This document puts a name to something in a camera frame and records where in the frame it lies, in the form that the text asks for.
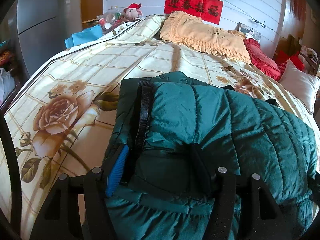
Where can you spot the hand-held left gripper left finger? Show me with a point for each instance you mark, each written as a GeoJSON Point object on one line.
{"type": "Point", "coordinates": [117, 171]}

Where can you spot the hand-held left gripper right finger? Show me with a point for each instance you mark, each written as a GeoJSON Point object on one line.
{"type": "Point", "coordinates": [203, 170]}

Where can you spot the green quilted jacket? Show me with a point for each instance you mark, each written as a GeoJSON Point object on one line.
{"type": "Point", "coordinates": [225, 120]}

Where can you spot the floral cream bed sheet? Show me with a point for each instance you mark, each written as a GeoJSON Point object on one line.
{"type": "Point", "coordinates": [75, 80]}

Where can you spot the red ruffled heart pillow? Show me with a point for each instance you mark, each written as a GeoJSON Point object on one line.
{"type": "Point", "coordinates": [265, 60]}

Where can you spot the white pillow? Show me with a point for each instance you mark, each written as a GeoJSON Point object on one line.
{"type": "Point", "coordinates": [300, 87]}

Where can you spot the yellow fringed pillow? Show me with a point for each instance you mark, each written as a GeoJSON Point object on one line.
{"type": "Point", "coordinates": [200, 35]}

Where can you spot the blue paper bag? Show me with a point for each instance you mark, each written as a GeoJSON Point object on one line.
{"type": "Point", "coordinates": [83, 36]}

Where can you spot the red cloth on chair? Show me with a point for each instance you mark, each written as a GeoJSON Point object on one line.
{"type": "Point", "coordinates": [290, 60]}

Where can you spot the white plastic bag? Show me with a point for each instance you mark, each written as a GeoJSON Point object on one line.
{"type": "Point", "coordinates": [6, 85]}

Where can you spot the framed photo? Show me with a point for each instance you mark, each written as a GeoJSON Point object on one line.
{"type": "Point", "coordinates": [251, 32]}

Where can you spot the pile of bottles and jars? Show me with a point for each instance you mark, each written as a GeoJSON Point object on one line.
{"type": "Point", "coordinates": [110, 20]}

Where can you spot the wooden chair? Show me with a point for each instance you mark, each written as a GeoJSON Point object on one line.
{"type": "Point", "coordinates": [310, 55]}

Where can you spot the plush pig toy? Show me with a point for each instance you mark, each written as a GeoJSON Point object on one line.
{"type": "Point", "coordinates": [132, 11]}

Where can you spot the wooden door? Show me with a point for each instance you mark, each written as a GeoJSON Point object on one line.
{"type": "Point", "coordinates": [92, 2]}

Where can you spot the grey refrigerator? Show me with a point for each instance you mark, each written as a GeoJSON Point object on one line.
{"type": "Point", "coordinates": [37, 17]}

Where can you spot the red wall banner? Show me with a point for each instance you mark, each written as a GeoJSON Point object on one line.
{"type": "Point", "coordinates": [193, 6]}

